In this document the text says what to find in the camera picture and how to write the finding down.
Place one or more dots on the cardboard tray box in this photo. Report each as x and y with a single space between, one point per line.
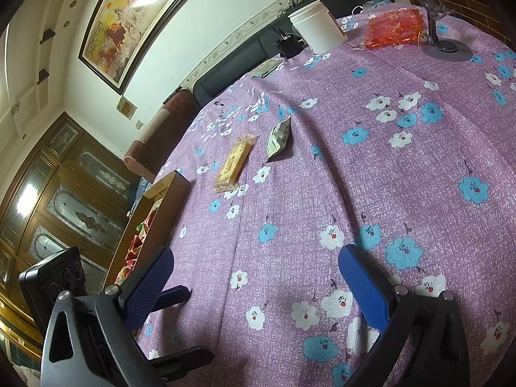
169 194

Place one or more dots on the wooden glass door cabinet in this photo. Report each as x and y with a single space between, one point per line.
69 191

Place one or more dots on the flat green booklet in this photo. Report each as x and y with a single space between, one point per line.
266 68

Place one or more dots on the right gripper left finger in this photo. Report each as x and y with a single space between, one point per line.
88 340

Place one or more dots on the red mesh gift bag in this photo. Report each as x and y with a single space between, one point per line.
393 28

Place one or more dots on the brown armchair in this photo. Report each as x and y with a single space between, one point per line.
157 139

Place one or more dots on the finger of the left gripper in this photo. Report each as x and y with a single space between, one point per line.
177 365
171 297

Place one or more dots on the black leather sofa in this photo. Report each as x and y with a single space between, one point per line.
267 42

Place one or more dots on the purple floral tablecloth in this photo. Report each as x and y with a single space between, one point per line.
410 157

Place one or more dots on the dark red foil snack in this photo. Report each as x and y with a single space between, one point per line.
135 247

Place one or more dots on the small black object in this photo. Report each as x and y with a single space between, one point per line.
289 45

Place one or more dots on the framed horse painting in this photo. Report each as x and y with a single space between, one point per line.
118 35

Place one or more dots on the white plastic jar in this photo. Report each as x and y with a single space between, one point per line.
317 27

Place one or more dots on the white green snack packet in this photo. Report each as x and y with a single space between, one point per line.
278 138

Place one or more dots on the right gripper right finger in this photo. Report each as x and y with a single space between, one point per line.
429 329

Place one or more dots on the tan biscuit bar packet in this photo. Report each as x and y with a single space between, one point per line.
229 174

